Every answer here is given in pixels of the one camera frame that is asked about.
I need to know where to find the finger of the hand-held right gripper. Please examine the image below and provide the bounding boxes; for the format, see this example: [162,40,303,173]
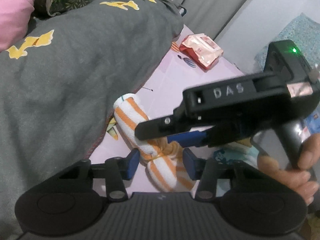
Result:
[134,114,182,141]
[166,130,211,148]

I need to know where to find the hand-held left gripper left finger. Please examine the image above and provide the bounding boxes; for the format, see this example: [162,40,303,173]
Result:
[59,149,141,201]

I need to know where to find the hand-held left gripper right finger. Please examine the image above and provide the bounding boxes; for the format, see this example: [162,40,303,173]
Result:
[182,147,252,201]

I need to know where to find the orange striped towel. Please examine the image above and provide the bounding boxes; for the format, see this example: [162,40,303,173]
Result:
[114,93,198,193]

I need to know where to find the person's right hand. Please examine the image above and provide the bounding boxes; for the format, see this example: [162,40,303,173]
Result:
[257,132,320,205]

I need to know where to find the red pink wipes packet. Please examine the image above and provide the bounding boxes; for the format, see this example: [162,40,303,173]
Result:
[179,33,224,71]

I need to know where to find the grey blanket yellow prints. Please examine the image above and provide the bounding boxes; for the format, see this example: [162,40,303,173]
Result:
[0,0,184,240]

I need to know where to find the grey curtain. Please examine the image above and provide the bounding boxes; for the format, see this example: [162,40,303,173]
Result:
[139,0,263,41]

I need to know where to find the pink blanket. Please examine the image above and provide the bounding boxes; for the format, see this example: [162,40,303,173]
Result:
[0,0,35,52]

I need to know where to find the teal patterned wall cloth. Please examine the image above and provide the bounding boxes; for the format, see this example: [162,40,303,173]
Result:
[254,12,320,73]

